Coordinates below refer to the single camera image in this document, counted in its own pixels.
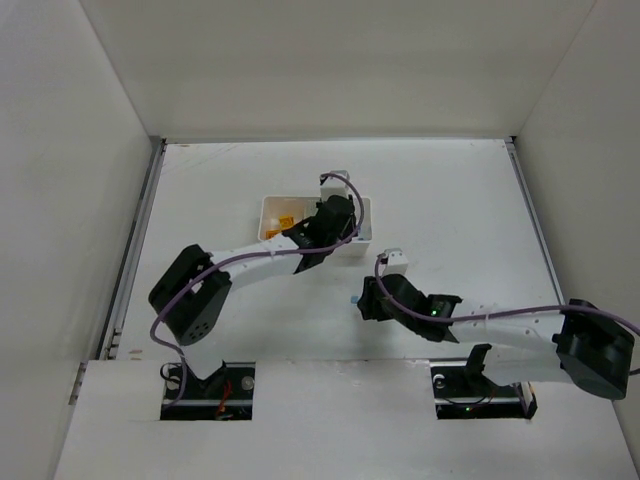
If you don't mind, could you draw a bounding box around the yellow striped lego body brick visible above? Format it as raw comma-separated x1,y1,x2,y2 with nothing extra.
278,215,295,231

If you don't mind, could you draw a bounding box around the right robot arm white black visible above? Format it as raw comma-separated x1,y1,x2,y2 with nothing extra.
357,274,636,400

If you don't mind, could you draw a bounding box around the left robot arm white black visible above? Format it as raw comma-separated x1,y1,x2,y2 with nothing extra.
148,194,364,382

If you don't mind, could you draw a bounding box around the white divided plastic container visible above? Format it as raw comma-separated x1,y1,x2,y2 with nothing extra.
258,195,373,258

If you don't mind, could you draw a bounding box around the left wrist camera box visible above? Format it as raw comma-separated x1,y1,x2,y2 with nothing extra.
320,170,350,202

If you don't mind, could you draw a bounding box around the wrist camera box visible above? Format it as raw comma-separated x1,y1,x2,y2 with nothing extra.
381,248,409,276
320,170,350,202

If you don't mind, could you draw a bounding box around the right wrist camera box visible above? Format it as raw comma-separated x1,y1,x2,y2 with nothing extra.
381,248,409,276

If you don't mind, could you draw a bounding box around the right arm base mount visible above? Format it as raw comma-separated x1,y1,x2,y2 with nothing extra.
430,344,538,420

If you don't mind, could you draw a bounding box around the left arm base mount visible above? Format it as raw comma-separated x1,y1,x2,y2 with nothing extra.
160,362,256,422

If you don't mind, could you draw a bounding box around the right aluminium rail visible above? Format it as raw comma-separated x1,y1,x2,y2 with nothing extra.
504,136,565,303

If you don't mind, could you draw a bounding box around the aluminium rail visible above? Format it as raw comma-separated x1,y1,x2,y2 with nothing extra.
504,136,565,303
68,136,167,406

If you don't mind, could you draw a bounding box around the left aluminium rail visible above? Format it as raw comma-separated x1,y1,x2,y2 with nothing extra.
68,136,167,406

